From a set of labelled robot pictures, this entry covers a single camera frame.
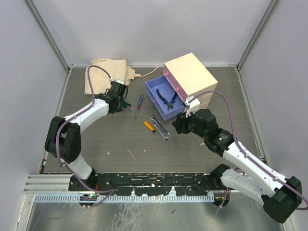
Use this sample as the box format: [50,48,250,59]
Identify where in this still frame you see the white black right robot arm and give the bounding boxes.
[172,109,303,224]

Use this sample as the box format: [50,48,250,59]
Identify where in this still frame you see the silver combination wrench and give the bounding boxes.
[149,115,171,137]

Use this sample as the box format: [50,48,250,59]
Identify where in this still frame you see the orange handle screwdriver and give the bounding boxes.
[144,121,159,137]

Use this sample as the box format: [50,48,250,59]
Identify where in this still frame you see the light blue cable duct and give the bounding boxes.
[34,193,215,203]

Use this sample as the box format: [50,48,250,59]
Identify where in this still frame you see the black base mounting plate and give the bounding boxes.
[68,172,239,196]

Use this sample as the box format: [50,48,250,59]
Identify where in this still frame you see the blue red handle screwdriver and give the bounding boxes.
[135,95,144,118]

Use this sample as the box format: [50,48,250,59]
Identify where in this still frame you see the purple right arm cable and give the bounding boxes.
[192,90,308,215]

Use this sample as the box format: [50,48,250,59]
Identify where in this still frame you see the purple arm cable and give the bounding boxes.
[55,65,116,207]
[192,90,308,215]

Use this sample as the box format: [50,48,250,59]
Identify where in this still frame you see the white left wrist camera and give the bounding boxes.
[108,77,125,85]

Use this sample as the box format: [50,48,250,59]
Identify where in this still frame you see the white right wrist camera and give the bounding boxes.
[183,96,200,118]

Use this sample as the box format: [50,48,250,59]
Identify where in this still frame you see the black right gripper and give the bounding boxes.
[172,106,207,140]

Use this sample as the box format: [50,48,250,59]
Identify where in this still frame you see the blue handle pliers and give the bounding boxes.
[156,89,178,109]

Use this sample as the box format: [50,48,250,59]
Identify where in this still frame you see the aluminium frame rail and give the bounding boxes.
[24,174,72,193]

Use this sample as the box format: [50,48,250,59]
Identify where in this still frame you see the silver ratchet wrench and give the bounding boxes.
[153,122,169,142]

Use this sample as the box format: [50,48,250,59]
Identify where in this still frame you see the green handle screwdriver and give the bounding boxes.
[122,101,132,111]

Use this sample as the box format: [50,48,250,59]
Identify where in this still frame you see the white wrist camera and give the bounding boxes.
[108,77,125,85]
[183,96,200,118]

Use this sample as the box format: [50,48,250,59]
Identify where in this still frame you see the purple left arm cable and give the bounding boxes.
[55,65,116,207]

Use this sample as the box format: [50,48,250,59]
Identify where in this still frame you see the pastel mini drawer chest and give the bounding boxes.
[145,52,218,121]

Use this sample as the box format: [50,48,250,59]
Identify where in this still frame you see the beige folded cloth bag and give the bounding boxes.
[84,58,156,95]

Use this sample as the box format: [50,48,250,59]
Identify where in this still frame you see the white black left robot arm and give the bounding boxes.
[44,81,128,191]

